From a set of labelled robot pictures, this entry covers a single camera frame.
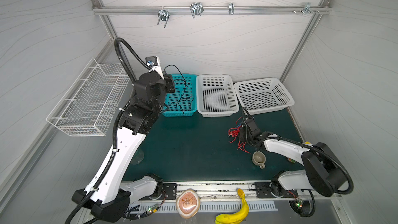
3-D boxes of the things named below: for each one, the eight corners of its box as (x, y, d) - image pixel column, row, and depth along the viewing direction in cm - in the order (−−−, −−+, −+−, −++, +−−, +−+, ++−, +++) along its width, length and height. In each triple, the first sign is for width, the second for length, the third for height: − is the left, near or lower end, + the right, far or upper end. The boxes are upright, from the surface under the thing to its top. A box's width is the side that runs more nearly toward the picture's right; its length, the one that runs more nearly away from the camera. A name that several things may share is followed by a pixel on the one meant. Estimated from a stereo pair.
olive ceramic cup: (250, 165, 83) (252, 162, 79) (251, 152, 88) (254, 149, 83) (262, 169, 82) (265, 166, 78) (263, 156, 87) (266, 153, 82)
